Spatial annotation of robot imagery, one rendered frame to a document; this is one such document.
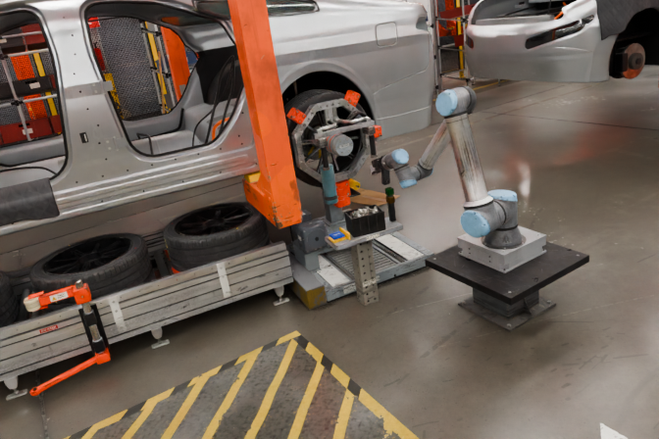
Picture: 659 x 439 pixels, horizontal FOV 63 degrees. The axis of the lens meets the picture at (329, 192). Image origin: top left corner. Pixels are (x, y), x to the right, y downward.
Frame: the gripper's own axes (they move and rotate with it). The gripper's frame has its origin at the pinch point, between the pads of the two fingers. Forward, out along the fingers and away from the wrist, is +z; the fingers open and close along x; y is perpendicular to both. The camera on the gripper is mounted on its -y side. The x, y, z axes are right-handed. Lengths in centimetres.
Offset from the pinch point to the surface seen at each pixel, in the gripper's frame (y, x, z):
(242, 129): 56, 58, 39
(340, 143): 26.2, 7.7, 12.3
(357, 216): -21.2, 28.5, -16.2
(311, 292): -55, 57, 20
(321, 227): -20.1, 32.3, 30.0
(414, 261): -61, -16, 16
